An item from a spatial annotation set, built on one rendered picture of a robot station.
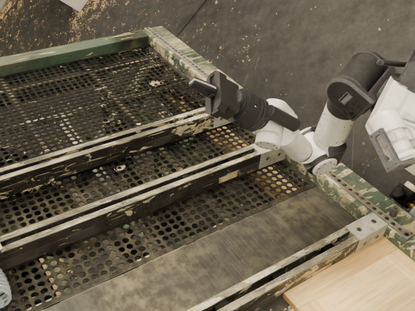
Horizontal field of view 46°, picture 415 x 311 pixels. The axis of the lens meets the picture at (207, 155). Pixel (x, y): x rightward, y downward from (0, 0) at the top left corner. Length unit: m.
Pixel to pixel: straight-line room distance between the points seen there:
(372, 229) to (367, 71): 0.50
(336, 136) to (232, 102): 0.36
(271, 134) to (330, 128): 0.21
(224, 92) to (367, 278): 0.69
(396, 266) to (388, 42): 1.59
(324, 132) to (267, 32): 1.96
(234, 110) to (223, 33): 2.39
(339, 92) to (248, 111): 0.24
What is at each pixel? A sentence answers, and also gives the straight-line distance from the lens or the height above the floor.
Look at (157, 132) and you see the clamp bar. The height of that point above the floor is 1.21.
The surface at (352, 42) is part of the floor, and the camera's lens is 2.95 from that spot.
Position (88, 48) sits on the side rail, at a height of 1.16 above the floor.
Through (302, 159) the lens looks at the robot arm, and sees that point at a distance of 1.41.
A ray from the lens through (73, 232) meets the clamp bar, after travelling 1.45.
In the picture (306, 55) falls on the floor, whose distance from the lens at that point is 3.05.
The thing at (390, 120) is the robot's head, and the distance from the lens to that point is 1.07.
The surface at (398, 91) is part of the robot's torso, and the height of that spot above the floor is 1.37.
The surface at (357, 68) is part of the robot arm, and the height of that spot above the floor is 1.35.
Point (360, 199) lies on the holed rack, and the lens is 1.65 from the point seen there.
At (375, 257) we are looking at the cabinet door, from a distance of 1.53.
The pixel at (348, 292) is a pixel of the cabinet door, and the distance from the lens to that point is 1.43.
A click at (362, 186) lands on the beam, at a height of 0.85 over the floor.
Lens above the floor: 2.41
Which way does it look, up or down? 49 degrees down
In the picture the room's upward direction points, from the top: 67 degrees counter-clockwise
